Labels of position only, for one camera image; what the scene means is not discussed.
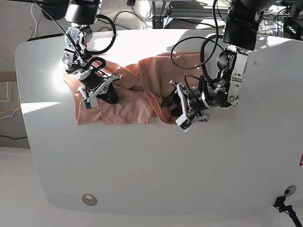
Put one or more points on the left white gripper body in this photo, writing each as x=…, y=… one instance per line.
x=193, y=109

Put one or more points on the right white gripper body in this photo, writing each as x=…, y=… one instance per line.
x=94, y=85

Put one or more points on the salmon pink T-shirt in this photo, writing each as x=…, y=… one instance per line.
x=140, y=92

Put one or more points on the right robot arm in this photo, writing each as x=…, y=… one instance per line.
x=84, y=65

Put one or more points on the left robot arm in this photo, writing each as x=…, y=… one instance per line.
x=241, y=28

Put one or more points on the black round base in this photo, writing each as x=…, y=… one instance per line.
x=55, y=8

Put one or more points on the metal table grommet left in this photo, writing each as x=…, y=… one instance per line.
x=89, y=200

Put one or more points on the metal table grommet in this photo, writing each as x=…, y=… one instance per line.
x=290, y=190
x=89, y=200

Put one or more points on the red warning sticker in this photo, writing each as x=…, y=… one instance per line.
x=301, y=160

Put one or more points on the metal table grommet right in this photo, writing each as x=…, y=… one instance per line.
x=290, y=190

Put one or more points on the black table clamp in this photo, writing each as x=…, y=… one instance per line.
x=288, y=209

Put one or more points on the aluminium frame stand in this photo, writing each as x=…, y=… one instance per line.
x=190, y=11

